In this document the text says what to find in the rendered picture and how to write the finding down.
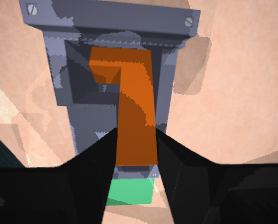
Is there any orange l-shaped part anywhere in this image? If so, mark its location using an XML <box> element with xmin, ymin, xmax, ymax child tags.
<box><xmin>88</xmin><ymin>47</ymin><xmax>158</xmax><ymax>166</ymax></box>

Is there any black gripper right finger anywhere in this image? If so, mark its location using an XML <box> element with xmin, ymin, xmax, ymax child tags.
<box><xmin>156</xmin><ymin>128</ymin><xmax>278</xmax><ymax>224</ymax></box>

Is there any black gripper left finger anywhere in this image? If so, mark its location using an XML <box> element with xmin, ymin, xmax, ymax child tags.
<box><xmin>0</xmin><ymin>128</ymin><xmax>118</xmax><ymax>224</ymax></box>

